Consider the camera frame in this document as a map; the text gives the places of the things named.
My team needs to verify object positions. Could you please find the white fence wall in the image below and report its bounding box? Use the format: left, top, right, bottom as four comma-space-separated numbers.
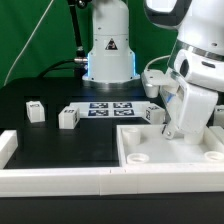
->
0, 126, 224, 197

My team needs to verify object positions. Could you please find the white cable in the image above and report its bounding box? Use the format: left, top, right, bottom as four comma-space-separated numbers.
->
3, 0, 55, 88

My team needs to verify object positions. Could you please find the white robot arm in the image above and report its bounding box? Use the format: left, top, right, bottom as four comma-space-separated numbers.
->
68, 0, 224, 139

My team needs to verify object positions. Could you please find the black cable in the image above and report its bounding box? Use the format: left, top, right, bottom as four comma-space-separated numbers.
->
37, 59, 88, 79

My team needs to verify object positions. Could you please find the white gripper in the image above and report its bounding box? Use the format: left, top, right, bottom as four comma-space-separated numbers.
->
159, 68, 219, 140

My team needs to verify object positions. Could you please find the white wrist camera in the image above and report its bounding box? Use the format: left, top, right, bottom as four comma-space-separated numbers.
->
141, 69, 174, 98

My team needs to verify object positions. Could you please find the white square table top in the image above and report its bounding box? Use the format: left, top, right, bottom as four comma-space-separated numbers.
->
117, 125, 224, 167

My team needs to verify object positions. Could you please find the fiducial marker sheet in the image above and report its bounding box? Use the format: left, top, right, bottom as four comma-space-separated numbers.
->
70, 101, 149, 118

